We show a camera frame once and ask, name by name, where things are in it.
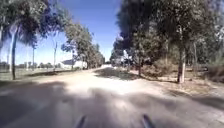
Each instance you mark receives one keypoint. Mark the dry brown bush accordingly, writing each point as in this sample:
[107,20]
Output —
[156,68]

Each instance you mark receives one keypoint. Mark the dry brown ground strip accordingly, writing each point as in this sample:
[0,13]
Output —
[186,85]

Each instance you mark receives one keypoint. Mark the pale grey paved path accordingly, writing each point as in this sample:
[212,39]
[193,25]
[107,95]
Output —
[100,100]

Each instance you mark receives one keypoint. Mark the grass field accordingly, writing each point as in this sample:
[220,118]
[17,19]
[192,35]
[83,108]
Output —
[23,74]

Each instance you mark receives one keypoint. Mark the white building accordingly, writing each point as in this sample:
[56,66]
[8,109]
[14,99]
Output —
[69,63]

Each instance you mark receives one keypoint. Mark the robot's own part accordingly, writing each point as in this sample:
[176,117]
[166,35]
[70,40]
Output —
[147,122]
[81,122]

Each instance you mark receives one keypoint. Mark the row of trees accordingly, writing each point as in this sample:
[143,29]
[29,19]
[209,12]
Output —
[80,43]
[166,33]

